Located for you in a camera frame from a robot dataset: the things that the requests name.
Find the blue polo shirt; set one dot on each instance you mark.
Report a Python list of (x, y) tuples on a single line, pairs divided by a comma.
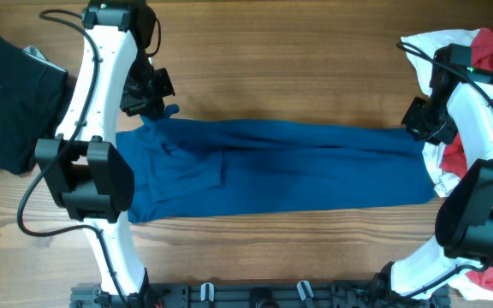
[(188, 168)]

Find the light grey garment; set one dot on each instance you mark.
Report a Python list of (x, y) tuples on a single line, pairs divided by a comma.
[(37, 53)]

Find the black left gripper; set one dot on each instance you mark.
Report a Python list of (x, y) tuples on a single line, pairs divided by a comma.
[(145, 101)]

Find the black shorts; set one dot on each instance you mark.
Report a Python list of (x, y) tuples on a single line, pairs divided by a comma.
[(11, 111)]

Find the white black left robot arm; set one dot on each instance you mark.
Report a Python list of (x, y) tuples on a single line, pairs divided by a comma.
[(80, 164)]

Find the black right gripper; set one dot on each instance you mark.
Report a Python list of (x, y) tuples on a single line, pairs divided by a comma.
[(420, 124)]

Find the white t-shirt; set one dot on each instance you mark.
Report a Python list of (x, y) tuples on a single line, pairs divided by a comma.
[(426, 55)]

